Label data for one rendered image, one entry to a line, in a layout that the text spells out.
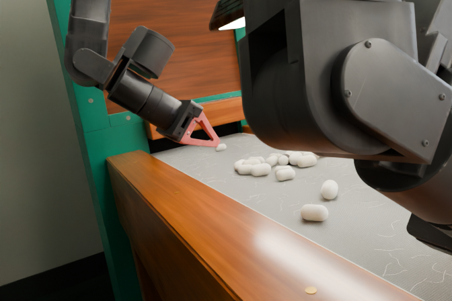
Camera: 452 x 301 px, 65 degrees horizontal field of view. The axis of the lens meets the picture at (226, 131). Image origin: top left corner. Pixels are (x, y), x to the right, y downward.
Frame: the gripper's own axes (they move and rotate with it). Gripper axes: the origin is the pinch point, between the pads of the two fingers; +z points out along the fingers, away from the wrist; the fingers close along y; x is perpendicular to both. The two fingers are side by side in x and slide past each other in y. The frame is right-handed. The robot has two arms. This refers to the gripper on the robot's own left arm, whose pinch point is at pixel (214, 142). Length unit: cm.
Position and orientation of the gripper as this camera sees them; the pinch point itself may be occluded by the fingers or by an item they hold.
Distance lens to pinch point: 63.4
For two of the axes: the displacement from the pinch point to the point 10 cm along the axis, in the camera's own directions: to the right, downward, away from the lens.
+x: -4.7, 8.7, -1.4
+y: -4.3, -0.8, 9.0
